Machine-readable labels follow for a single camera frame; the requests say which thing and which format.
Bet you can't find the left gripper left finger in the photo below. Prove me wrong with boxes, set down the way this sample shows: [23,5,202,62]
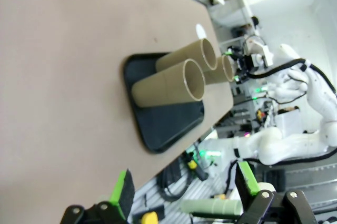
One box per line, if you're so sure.
[60,168,136,224]

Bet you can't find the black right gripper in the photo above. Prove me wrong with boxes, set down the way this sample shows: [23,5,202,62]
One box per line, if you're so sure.
[226,46,255,83]

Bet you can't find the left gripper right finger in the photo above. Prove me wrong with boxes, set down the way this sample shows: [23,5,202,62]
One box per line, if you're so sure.
[235,160,321,224]

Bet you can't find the brown paper cup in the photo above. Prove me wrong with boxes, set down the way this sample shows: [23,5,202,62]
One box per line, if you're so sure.
[131,58,206,109]
[202,54,235,84]
[155,38,219,74]

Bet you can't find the pale green tube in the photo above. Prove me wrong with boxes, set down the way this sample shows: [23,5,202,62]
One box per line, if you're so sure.
[181,198,243,216]

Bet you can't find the white box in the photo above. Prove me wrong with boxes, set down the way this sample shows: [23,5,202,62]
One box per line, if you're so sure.
[273,108,303,136]

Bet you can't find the black plastic serving tray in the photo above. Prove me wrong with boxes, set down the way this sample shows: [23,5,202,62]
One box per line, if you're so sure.
[122,52,206,155]

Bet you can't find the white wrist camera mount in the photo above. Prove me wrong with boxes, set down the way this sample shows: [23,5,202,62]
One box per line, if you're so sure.
[243,34,273,68]

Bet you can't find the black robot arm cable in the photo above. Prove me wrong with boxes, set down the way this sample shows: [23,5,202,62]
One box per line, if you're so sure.
[247,57,337,96]

